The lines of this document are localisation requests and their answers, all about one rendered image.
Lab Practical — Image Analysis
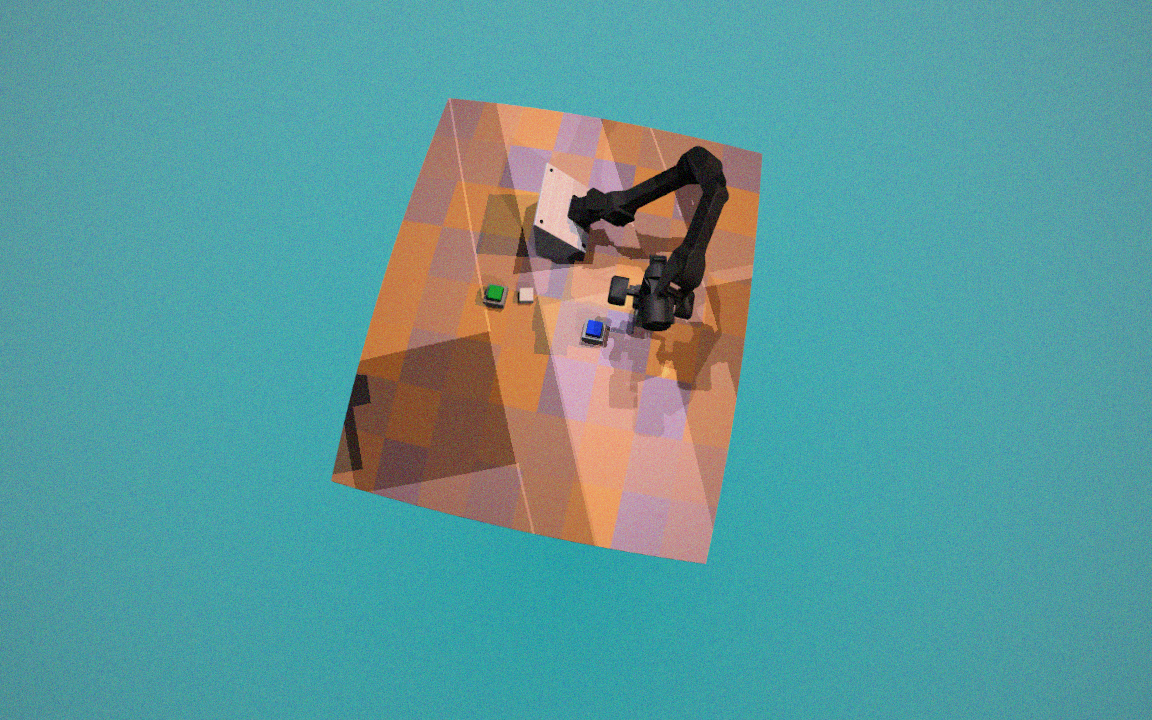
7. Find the green button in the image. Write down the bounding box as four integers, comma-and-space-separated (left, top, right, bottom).
483, 283, 509, 309

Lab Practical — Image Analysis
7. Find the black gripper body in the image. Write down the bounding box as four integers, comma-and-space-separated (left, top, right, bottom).
607, 275, 695, 320

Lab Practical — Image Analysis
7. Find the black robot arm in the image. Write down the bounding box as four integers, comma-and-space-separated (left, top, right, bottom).
567, 146, 729, 331

